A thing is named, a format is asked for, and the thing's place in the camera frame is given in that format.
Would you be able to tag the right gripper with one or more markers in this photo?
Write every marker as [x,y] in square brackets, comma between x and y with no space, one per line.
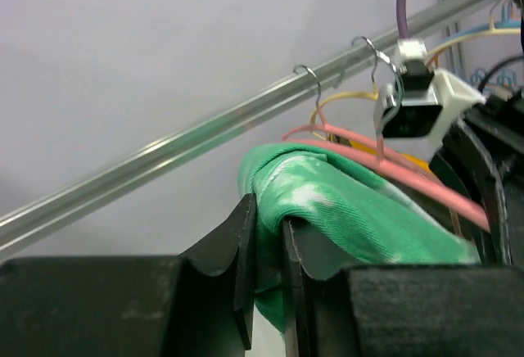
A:
[487,167]

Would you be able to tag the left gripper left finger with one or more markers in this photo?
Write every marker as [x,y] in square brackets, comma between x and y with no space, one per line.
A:
[198,303]

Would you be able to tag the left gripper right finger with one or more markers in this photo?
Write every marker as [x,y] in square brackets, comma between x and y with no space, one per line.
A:
[336,307]

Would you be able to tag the pink hanger with green trousers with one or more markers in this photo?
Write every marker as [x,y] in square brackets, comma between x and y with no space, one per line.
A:
[457,204]

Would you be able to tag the green tie-dye trousers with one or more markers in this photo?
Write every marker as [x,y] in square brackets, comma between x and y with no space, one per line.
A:
[359,211]

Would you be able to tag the camouflage yellow trousers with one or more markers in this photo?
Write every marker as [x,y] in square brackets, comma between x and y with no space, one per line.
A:
[368,145]

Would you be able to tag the cream hanger with camouflage trousers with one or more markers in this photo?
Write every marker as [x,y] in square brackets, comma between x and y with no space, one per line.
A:
[348,95]

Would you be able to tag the pink hanger with blue trousers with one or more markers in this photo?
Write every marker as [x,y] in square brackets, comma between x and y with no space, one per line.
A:
[394,167]

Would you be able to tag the right aluminium frame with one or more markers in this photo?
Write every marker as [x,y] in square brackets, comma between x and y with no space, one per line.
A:
[454,56]

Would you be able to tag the aluminium hanging rail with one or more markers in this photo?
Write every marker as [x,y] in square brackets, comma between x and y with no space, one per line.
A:
[34,222]

